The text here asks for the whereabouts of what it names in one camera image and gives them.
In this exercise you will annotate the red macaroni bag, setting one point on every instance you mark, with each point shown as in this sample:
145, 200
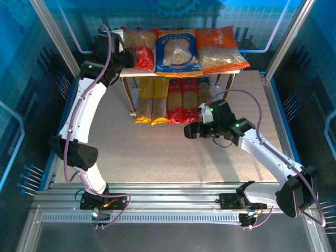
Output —
143, 36

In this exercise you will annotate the red spaghetti bag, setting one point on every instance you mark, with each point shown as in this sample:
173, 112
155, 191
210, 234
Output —
174, 102
189, 102

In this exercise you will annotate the dark gold spaghetti bag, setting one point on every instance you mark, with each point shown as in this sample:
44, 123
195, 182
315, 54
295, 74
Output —
204, 92

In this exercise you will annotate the yellow spaghetti bag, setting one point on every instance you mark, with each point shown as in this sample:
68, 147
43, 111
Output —
144, 105
160, 105

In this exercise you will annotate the blue orange orecchiette bag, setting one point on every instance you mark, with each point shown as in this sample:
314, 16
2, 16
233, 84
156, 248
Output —
178, 50

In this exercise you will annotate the orange pasta bag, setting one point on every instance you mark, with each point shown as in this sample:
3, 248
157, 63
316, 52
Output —
220, 55

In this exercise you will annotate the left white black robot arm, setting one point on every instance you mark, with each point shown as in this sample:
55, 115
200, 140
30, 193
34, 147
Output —
78, 113

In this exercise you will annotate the two-tier white metal shelf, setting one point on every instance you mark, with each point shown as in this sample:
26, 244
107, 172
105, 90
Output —
131, 74

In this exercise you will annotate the small black connector box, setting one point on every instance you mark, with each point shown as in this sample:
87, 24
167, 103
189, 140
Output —
246, 220
101, 216

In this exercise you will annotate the aluminium side rail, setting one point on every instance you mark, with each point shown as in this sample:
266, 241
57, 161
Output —
275, 113

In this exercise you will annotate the left aluminium frame post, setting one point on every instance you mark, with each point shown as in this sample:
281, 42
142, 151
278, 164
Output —
57, 39

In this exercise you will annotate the aluminium frame post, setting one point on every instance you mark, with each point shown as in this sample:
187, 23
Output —
57, 39
288, 39

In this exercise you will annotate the aluminium frame cross rail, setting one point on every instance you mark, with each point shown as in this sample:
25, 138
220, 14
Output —
170, 197

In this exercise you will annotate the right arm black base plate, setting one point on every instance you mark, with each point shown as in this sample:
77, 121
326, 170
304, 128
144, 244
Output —
227, 202

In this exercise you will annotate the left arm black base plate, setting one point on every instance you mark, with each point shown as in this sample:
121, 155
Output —
118, 200

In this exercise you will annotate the right aluminium frame post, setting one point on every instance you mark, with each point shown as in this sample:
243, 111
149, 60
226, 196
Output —
288, 39

